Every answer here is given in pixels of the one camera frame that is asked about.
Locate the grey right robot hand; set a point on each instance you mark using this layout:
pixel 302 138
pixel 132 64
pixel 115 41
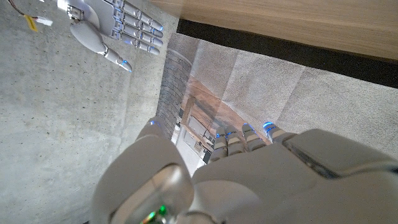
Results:
pixel 102 18

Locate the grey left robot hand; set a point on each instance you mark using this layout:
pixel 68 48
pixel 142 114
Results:
pixel 264 186

